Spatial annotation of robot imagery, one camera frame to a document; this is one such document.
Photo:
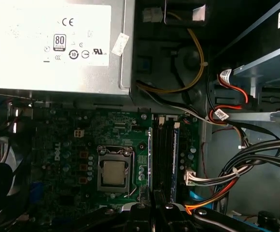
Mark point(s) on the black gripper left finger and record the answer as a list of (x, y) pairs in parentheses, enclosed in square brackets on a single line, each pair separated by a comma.
[(140, 220)]

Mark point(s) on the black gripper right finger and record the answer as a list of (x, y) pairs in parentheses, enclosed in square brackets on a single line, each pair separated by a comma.
[(171, 221)]

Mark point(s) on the black RAM slot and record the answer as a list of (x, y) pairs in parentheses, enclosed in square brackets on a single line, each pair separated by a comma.
[(158, 157), (168, 157)]

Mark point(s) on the blue expansion slot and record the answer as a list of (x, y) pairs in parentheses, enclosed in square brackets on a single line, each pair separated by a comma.
[(37, 193)]

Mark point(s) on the metal socket cover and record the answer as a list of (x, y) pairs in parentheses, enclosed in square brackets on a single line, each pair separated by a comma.
[(113, 189)]

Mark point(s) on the silver CPU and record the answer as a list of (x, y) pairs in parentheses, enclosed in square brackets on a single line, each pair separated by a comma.
[(113, 172)]

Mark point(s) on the CPU socket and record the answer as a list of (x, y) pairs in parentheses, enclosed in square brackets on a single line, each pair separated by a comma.
[(99, 178)]

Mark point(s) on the black PC case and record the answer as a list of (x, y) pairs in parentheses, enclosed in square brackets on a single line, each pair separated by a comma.
[(251, 198)]

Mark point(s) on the green motherboard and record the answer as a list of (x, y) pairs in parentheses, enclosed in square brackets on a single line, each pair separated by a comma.
[(120, 131)]

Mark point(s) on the white board power socket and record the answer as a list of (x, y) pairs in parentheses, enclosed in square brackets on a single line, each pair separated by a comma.
[(78, 133)]

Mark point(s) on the black case fan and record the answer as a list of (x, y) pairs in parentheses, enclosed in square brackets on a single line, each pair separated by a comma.
[(0, 183)]

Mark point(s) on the grey power supply unit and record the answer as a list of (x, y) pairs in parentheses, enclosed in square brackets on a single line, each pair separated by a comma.
[(58, 79)]

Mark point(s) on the white four-pin plug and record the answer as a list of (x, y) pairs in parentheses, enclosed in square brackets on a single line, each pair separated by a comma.
[(152, 15)]

